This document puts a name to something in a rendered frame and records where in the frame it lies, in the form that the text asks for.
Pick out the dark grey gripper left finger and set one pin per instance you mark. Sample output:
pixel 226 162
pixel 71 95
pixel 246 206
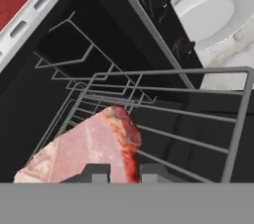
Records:
pixel 97 171

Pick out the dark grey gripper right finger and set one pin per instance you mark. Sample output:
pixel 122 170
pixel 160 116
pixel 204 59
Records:
pixel 152 172

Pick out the raw pink steak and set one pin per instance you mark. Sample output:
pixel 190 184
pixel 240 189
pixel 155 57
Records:
pixel 96 142

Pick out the black toaster oven door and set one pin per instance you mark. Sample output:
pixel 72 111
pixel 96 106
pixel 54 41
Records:
pixel 198 129

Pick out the black toaster oven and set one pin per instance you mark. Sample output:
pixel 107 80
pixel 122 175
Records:
pixel 109 46

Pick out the black toaster oven knob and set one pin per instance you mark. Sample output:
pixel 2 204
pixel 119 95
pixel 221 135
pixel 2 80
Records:
pixel 183 48
pixel 156 1

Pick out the white round plate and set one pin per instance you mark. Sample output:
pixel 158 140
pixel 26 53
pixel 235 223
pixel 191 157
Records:
pixel 211 15

